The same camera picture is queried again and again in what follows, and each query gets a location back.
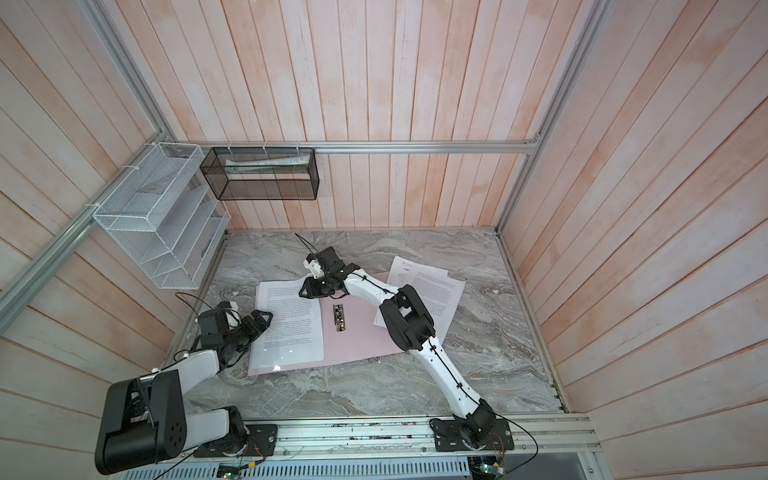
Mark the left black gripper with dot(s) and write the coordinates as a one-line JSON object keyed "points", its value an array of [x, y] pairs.
{"points": [[254, 330]]}

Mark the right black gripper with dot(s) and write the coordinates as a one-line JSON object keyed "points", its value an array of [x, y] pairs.
{"points": [[311, 290]]}

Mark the printed paper sheet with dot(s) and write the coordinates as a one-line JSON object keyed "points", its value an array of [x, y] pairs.
{"points": [[440, 295], [295, 336], [401, 270]]}

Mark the pink file folder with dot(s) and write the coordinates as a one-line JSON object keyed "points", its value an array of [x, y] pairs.
{"points": [[361, 340]]}

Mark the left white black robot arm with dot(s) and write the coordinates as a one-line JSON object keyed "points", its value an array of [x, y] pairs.
{"points": [[144, 419]]}

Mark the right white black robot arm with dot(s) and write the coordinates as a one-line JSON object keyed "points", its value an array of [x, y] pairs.
{"points": [[411, 327]]}

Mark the metal folder clip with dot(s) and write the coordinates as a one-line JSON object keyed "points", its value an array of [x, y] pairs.
{"points": [[339, 317]]}

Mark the horizontal aluminium back bar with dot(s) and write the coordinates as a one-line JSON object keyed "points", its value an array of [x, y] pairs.
{"points": [[390, 147]]}

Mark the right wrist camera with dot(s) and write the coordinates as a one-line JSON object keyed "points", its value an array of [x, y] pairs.
{"points": [[314, 266]]}

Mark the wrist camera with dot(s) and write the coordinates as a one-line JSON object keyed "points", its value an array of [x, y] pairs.
{"points": [[231, 312], [314, 266]]}

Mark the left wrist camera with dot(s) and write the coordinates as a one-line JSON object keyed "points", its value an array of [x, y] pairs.
{"points": [[231, 312]]}

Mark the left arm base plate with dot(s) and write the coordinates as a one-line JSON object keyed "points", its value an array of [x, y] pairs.
{"points": [[259, 439]]}

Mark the black mesh wall basket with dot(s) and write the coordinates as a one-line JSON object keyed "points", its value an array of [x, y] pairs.
{"points": [[262, 173]]}

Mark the white wire mesh shelf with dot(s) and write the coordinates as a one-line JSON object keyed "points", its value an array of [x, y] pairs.
{"points": [[169, 225]]}

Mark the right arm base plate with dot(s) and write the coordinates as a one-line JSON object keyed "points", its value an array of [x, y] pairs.
{"points": [[456, 435]]}

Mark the white perforated cable duct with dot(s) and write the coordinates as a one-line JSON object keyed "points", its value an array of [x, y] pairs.
{"points": [[382, 468]]}

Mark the left aluminium frame bar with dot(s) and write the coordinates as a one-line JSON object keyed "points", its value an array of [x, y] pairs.
{"points": [[37, 273]]}

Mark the aluminium front rail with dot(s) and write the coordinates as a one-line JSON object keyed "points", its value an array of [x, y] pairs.
{"points": [[403, 436]]}

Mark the right aluminium frame post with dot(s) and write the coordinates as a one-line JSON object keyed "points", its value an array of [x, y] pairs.
{"points": [[595, 20]]}

